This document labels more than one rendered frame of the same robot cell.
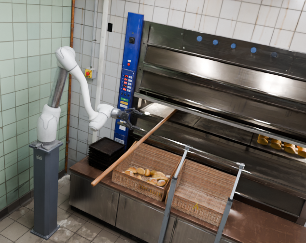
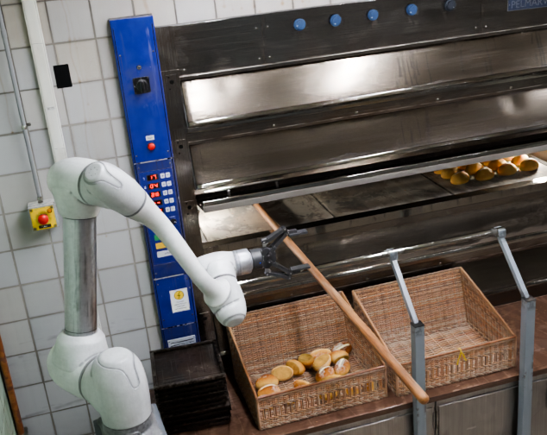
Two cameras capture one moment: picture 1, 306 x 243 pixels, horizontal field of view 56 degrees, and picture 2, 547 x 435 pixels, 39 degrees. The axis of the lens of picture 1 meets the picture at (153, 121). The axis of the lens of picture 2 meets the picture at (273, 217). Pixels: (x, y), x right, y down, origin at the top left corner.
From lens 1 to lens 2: 1.61 m
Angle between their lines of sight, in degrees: 31
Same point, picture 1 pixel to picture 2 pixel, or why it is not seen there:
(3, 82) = not seen: outside the picture
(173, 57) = (254, 85)
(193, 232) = (474, 408)
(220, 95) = (375, 123)
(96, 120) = (235, 296)
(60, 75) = (89, 240)
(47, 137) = (144, 406)
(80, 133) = (55, 388)
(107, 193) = not seen: outside the picture
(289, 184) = (543, 227)
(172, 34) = (235, 36)
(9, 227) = not seen: outside the picture
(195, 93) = (326, 142)
